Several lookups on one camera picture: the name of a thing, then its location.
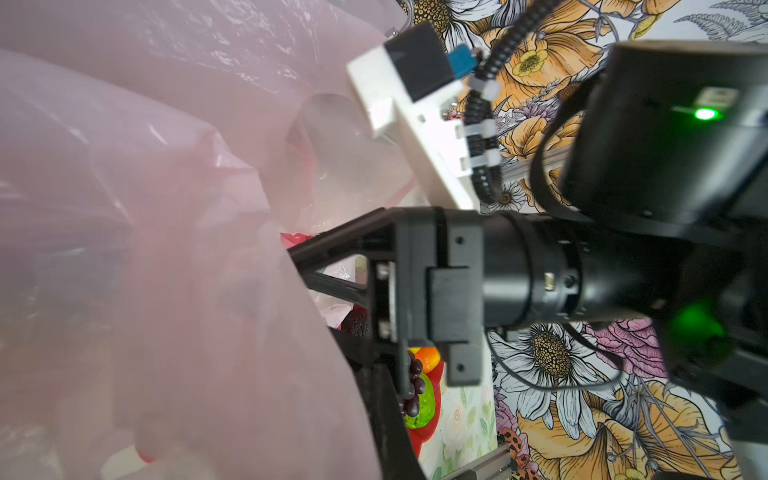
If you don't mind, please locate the dark purple grape bunch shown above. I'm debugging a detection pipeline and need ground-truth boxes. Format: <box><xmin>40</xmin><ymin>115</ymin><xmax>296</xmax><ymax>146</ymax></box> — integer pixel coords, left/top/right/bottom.
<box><xmin>401</xmin><ymin>351</ymin><xmax>426</xmax><ymax>418</ymax></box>

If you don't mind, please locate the black corrugated right cable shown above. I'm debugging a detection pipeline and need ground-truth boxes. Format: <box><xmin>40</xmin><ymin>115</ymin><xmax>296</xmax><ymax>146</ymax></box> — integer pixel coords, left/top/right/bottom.
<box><xmin>463</xmin><ymin>0</ymin><xmax>565</xmax><ymax>206</ymax></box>

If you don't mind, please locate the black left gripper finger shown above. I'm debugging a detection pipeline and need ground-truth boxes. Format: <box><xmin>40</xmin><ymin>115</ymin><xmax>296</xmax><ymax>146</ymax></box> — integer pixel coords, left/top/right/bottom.
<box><xmin>332</xmin><ymin>329</ymin><xmax>425</xmax><ymax>479</ymax></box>

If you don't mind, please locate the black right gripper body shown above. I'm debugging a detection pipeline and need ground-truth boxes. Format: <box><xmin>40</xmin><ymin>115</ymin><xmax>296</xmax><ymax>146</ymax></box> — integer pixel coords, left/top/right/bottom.
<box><xmin>365</xmin><ymin>208</ymin><xmax>660</xmax><ymax>386</ymax></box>

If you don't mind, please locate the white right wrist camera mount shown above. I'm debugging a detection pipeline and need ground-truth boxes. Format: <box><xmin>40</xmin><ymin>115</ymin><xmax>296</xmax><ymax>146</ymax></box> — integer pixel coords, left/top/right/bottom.
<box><xmin>346</xmin><ymin>24</ymin><xmax>501</xmax><ymax>210</ymax></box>

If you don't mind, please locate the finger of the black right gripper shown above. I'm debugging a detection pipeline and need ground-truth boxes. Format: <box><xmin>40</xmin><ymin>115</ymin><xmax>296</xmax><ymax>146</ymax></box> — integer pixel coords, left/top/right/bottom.
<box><xmin>288</xmin><ymin>208</ymin><xmax>399</xmax><ymax>282</ymax></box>
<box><xmin>301</xmin><ymin>272</ymin><xmax>372</xmax><ymax>309</ymax></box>

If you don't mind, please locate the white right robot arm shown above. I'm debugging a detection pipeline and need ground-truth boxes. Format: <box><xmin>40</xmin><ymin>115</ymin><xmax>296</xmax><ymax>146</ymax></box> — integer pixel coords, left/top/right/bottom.
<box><xmin>290</xmin><ymin>41</ymin><xmax>767</xmax><ymax>479</ymax></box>

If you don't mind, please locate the green lime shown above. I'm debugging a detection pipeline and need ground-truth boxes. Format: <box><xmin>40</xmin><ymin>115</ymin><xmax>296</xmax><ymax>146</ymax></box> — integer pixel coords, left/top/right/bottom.
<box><xmin>404</xmin><ymin>373</ymin><xmax>437</xmax><ymax>430</ymax></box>

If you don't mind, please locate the red flower-shaped plate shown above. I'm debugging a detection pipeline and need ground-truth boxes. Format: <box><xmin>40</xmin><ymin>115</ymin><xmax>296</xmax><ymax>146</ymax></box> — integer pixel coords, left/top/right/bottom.
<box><xmin>336</xmin><ymin>304</ymin><xmax>444</xmax><ymax>458</ymax></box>

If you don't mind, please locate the orange fruit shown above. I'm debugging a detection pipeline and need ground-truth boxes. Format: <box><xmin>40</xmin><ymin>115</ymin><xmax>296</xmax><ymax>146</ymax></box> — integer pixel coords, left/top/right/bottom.
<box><xmin>409</xmin><ymin>347</ymin><xmax>441</xmax><ymax>374</ymax></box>

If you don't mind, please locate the pink plastic bag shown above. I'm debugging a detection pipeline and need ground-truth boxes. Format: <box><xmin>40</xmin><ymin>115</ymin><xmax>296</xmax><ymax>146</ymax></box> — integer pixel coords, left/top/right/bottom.
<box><xmin>1</xmin><ymin>1</ymin><xmax>411</xmax><ymax>479</ymax></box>

